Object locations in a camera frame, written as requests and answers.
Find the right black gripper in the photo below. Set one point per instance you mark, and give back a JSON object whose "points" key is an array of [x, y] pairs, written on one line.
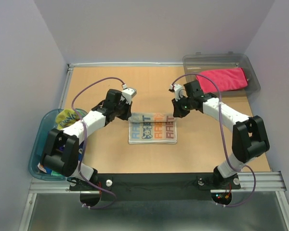
{"points": [[178, 112]]}

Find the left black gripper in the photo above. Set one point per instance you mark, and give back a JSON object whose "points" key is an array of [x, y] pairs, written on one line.
{"points": [[127, 112]]}

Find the pink towel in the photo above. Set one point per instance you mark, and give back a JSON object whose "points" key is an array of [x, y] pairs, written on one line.
{"points": [[225, 79]]}

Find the patterned light blue towel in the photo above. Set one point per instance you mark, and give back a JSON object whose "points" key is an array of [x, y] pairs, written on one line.
{"points": [[145, 128]]}

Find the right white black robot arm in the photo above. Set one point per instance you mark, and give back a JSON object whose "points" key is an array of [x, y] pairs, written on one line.
{"points": [[249, 137]]}

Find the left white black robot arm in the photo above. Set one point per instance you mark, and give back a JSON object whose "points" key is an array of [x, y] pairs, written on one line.
{"points": [[61, 149]]}

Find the clear grey plastic bin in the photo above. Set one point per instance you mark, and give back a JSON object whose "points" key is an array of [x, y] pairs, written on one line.
{"points": [[194, 64]]}

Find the yellow patterned towel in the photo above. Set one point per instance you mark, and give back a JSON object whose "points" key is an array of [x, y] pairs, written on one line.
{"points": [[66, 118]]}

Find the teal plastic laundry bin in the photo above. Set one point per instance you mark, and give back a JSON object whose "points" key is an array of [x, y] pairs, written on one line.
{"points": [[47, 123]]}

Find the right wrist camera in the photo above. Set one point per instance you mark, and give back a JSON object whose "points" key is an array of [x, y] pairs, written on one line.
{"points": [[178, 91]]}

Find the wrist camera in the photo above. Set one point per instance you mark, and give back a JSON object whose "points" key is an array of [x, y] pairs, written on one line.
{"points": [[178, 91], [127, 94]]}

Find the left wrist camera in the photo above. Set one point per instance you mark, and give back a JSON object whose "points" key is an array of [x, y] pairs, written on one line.
{"points": [[127, 94]]}

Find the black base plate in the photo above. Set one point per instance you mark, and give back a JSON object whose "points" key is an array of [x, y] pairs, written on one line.
{"points": [[119, 194]]}

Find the aluminium front rail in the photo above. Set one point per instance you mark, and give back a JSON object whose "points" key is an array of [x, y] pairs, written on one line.
{"points": [[242, 182]]}

